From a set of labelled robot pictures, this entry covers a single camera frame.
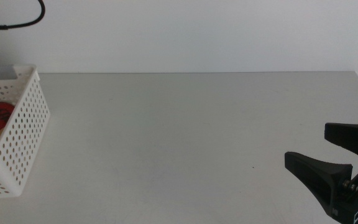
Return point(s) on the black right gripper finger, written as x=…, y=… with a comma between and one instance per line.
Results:
x=356, y=137
x=319, y=177

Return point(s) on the white perforated plastic basket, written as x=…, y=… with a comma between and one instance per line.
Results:
x=26, y=69

